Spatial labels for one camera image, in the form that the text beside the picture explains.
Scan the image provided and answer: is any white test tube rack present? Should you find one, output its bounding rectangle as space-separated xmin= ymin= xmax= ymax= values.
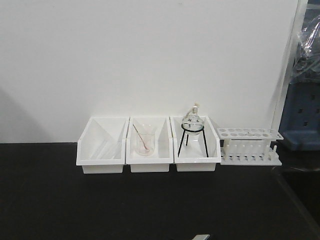
xmin=216 ymin=127 xmax=284 ymax=166

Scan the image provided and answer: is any thin stirring rod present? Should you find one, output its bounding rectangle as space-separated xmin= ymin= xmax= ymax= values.
xmin=132 ymin=124 xmax=150 ymax=153

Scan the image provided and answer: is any grey-blue pegboard drying rack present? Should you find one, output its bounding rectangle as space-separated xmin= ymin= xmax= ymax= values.
xmin=279 ymin=82 xmax=320 ymax=151

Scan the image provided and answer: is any white storage bin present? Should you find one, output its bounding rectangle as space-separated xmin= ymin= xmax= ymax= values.
xmin=125 ymin=116 xmax=174 ymax=173
xmin=169 ymin=116 xmax=222 ymax=172
xmin=76 ymin=117 xmax=130 ymax=174

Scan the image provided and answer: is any white right storage bin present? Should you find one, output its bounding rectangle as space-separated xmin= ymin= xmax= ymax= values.
xmin=169 ymin=116 xmax=222 ymax=172

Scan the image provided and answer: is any clear plastic bag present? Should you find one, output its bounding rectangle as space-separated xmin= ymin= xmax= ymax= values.
xmin=290 ymin=0 xmax=320 ymax=84

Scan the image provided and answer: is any white left storage bin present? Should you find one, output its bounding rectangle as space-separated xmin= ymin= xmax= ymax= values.
xmin=76 ymin=117 xmax=130 ymax=174

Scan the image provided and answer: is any glass alcohol lamp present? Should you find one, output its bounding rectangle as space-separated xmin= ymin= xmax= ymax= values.
xmin=181 ymin=103 xmax=204 ymax=136

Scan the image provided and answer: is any small glass beaker in bin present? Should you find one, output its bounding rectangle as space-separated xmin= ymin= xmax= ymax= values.
xmin=135 ymin=124 xmax=155 ymax=157

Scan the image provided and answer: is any white middle storage bin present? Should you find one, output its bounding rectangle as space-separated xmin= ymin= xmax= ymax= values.
xmin=125 ymin=116 xmax=174 ymax=173

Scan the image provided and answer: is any black wire tripod stand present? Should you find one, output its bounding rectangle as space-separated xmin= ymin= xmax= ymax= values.
xmin=177 ymin=124 xmax=209 ymax=158

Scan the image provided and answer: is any black lab sink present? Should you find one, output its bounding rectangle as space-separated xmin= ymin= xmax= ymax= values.
xmin=272 ymin=166 xmax=320 ymax=239

